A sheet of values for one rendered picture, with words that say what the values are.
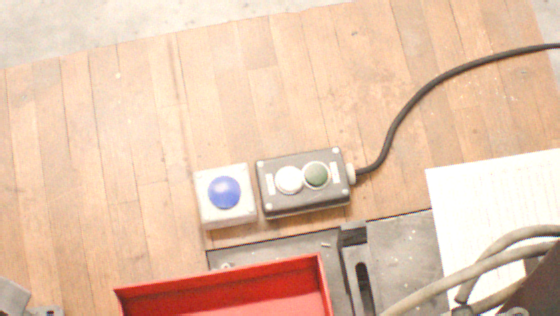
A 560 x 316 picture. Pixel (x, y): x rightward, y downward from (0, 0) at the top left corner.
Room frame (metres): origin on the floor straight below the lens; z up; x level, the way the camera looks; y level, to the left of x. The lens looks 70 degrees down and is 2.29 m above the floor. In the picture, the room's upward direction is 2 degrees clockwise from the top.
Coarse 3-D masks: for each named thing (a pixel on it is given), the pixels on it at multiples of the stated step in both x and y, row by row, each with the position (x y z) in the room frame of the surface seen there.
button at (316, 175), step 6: (306, 168) 0.47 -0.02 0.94; (312, 168) 0.47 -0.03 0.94; (318, 168) 0.47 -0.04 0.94; (324, 168) 0.47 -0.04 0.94; (306, 174) 0.46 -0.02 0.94; (312, 174) 0.46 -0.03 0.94; (318, 174) 0.46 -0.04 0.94; (324, 174) 0.47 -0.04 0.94; (306, 180) 0.46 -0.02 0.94; (312, 180) 0.46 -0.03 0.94; (318, 180) 0.46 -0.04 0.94; (324, 180) 0.46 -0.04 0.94; (312, 186) 0.45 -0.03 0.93; (318, 186) 0.45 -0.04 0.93
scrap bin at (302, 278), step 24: (264, 264) 0.35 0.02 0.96; (288, 264) 0.35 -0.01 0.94; (312, 264) 0.36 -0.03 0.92; (120, 288) 0.31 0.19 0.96; (144, 288) 0.31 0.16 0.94; (168, 288) 0.32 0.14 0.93; (192, 288) 0.32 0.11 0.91; (216, 288) 0.33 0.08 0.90; (240, 288) 0.33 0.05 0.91; (264, 288) 0.33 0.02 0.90; (288, 288) 0.33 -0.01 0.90; (312, 288) 0.33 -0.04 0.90; (120, 312) 0.28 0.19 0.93; (144, 312) 0.29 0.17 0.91; (168, 312) 0.29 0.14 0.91; (192, 312) 0.29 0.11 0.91; (216, 312) 0.30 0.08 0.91; (240, 312) 0.30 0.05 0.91; (264, 312) 0.30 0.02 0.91; (288, 312) 0.30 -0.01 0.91; (312, 312) 0.30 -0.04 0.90
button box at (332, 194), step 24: (528, 48) 0.66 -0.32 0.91; (552, 48) 0.67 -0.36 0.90; (456, 72) 0.62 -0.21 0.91; (384, 144) 0.52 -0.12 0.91; (264, 168) 0.47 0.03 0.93; (336, 168) 0.48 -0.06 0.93; (360, 168) 0.48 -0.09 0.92; (264, 192) 0.44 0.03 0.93; (288, 192) 0.44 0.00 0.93; (312, 192) 0.44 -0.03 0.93; (336, 192) 0.45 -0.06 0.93
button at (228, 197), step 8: (224, 176) 0.46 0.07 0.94; (216, 184) 0.45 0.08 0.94; (224, 184) 0.45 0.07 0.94; (232, 184) 0.45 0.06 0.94; (208, 192) 0.44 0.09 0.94; (216, 192) 0.44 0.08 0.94; (224, 192) 0.44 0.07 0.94; (232, 192) 0.44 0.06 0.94; (240, 192) 0.44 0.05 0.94; (216, 200) 0.43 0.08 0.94; (224, 200) 0.43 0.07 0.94; (232, 200) 0.43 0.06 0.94
